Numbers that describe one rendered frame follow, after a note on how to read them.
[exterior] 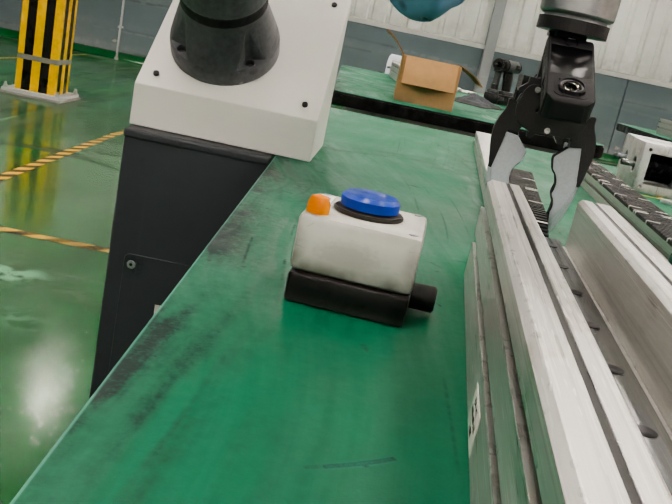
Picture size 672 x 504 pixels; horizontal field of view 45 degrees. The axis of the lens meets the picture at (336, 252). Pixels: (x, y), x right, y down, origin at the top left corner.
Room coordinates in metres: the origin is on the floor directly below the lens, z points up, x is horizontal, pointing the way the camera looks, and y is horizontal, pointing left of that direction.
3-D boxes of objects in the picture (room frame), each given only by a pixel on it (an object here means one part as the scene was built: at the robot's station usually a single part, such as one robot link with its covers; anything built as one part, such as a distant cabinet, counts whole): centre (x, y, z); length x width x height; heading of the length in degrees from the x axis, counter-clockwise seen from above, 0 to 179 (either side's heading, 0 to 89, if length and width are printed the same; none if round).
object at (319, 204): (0.50, 0.02, 0.85); 0.02 x 0.02 x 0.01
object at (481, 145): (1.31, -0.22, 0.79); 0.96 x 0.04 x 0.03; 175
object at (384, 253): (0.53, -0.02, 0.81); 0.10 x 0.08 x 0.06; 85
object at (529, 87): (0.86, -0.19, 0.95); 0.09 x 0.08 x 0.12; 175
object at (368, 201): (0.53, -0.02, 0.84); 0.04 x 0.04 x 0.02
